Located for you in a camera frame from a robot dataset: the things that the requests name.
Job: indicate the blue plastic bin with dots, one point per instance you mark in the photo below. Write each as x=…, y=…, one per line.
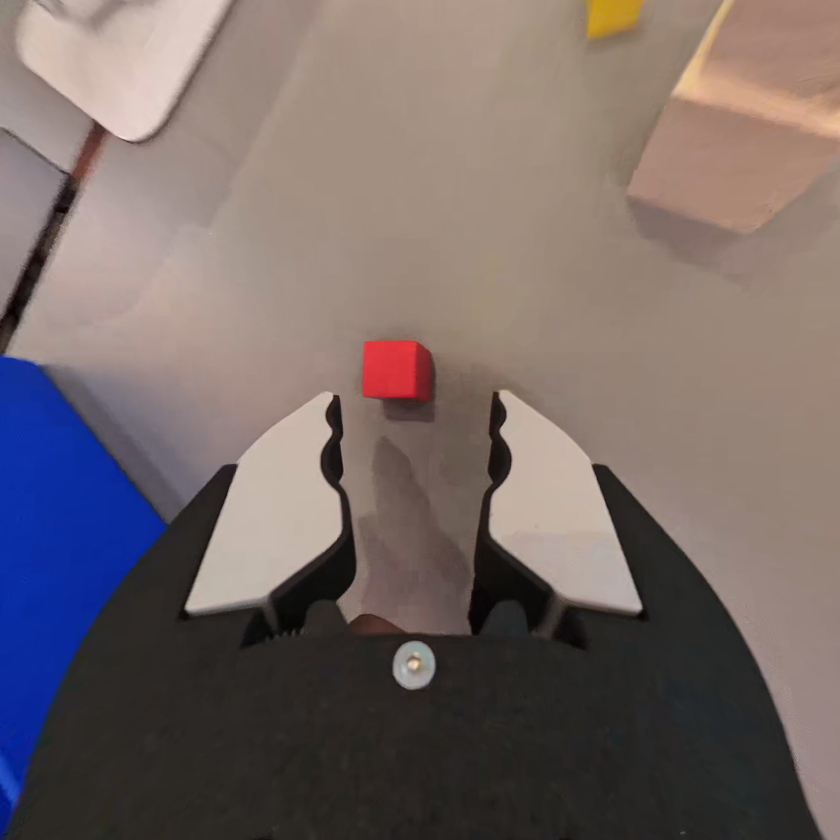
x=59, y=565

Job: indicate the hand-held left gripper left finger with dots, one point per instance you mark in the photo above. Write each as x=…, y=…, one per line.
x=267, y=525

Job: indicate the yellow wooden cube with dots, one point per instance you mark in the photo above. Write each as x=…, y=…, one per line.
x=613, y=16

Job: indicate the large wooden cube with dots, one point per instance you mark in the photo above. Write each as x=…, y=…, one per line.
x=715, y=177

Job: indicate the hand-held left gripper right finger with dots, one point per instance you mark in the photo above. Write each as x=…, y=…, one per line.
x=565, y=525

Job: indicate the red wooden cube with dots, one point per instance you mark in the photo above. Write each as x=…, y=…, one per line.
x=397, y=370

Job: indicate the white folding stand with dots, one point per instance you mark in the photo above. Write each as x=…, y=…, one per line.
x=131, y=59

